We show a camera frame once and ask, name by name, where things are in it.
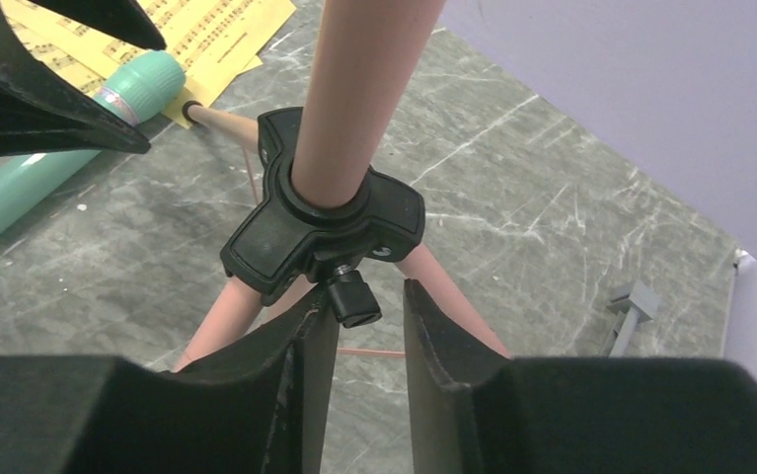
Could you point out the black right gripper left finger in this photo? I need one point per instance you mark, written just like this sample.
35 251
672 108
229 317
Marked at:
259 405

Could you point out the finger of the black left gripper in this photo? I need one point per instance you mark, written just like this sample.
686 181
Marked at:
41 112
121 19

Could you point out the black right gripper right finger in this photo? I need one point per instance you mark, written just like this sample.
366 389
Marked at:
473 410

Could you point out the pink perforated music stand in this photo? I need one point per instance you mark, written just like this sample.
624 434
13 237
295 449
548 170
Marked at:
366 54

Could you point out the yellow sheet music bottom page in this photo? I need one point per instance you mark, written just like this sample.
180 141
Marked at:
211 56

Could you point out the yellow sheet music page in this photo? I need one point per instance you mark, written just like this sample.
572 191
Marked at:
257 20
211 56

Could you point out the yellow sheet music top page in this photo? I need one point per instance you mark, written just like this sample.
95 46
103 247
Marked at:
257 20

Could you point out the grey metal bracket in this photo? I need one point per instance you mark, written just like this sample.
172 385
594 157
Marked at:
632 303

